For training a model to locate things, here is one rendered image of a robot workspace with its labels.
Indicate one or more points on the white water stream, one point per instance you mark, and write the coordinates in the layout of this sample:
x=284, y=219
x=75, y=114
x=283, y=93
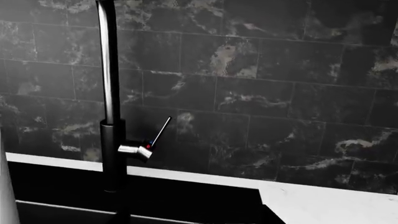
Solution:
x=6, y=186

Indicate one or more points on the chrome and black sink faucet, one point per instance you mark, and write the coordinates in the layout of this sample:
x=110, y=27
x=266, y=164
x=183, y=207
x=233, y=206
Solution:
x=109, y=70

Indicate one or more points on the black kitchen sink basin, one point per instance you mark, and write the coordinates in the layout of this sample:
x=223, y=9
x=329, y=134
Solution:
x=77, y=198

